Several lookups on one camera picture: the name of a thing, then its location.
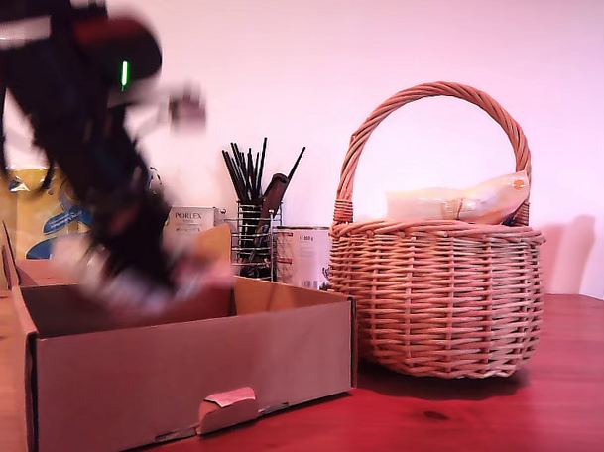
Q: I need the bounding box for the white Galaxy egg bag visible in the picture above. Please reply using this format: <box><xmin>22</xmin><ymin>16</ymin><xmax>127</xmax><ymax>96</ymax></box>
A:
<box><xmin>48</xmin><ymin>229</ymin><xmax>238</xmax><ymax>327</ymax></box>

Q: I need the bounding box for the Maltesers mini bunnies bag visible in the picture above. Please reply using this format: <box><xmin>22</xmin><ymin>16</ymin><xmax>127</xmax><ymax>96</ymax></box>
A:
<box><xmin>384</xmin><ymin>165</ymin><xmax>530</xmax><ymax>228</ymax></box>

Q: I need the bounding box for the white Porlex box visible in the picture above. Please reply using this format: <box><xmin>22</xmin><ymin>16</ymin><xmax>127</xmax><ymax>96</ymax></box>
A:
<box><xmin>165</xmin><ymin>204</ymin><xmax>224</xmax><ymax>244</ymax></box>

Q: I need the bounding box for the brown cardboard box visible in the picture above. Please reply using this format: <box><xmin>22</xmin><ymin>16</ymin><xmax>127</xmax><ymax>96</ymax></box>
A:
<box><xmin>0</xmin><ymin>214</ymin><xmax>363</xmax><ymax>452</ymax></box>

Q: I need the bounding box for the woven wicker basket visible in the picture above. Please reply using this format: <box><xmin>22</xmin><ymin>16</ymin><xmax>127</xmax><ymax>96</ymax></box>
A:
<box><xmin>324</xmin><ymin>77</ymin><xmax>552</xmax><ymax>383</ymax></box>

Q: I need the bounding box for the black chopstick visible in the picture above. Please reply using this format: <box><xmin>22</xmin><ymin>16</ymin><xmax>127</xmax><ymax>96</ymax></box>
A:
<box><xmin>252</xmin><ymin>137</ymin><xmax>268</xmax><ymax>206</ymax></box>
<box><xmin>276</xmin><ymin>145</ymin><xmax>305</xmax><ymax>187</ymax></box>
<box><xmin>219</xmin><ymin>151</ymin><xmax>249</xmax><ymax>204</ymax></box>
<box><xmin>226</xmin><ymin>142</ymin><xmax>260</xmax><ymax>203</ymax></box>

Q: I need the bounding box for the yellow kitchen towel pack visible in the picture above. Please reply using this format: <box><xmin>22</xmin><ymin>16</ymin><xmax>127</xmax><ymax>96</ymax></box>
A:
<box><xmin>0</xmin><ymin>165</ymin><xmax>101</xmax><ymax>265</ymax></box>

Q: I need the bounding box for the white label tin can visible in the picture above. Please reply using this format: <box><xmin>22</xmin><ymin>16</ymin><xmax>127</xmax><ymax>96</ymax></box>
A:
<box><xmin>271</xmin><ymin>224</ymin><xmax>332</xmax><ymax>291</ymax></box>

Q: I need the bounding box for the chrome wire utensil holder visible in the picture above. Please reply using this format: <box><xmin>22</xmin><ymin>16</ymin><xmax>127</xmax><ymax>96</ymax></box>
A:
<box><xmin>232</xmin><ymin>199</ymin><xmax>283</xmax><ymax>281</ymax></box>

